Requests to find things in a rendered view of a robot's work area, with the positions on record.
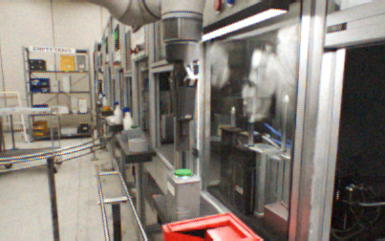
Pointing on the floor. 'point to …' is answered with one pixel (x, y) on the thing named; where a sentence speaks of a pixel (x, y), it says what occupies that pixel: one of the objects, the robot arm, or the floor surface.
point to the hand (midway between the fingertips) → (182, 135)
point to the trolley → (23, 149)
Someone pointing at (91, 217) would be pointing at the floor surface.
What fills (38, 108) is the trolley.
